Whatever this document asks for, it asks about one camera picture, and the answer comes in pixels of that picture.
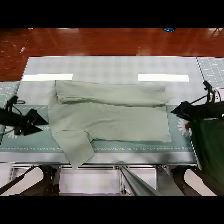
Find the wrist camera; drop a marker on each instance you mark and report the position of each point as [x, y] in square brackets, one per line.
[209, 90]
[11, 103]

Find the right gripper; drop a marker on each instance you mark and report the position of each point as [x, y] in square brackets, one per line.
[186, 110]

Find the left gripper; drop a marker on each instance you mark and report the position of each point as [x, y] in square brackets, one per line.
[17, 121]

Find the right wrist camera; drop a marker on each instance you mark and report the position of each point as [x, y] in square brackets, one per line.
[209, 90]

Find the pale green shirt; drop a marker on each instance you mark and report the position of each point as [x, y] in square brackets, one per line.
[113, 116]

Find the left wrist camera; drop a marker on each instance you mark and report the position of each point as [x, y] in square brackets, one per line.
[11, 103]

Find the dark green garment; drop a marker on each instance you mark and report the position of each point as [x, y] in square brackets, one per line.
[210, 150]

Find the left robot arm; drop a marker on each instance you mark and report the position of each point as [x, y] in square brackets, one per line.
[20, 181]

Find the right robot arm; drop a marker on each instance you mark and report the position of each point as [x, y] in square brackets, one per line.
[213, 108]

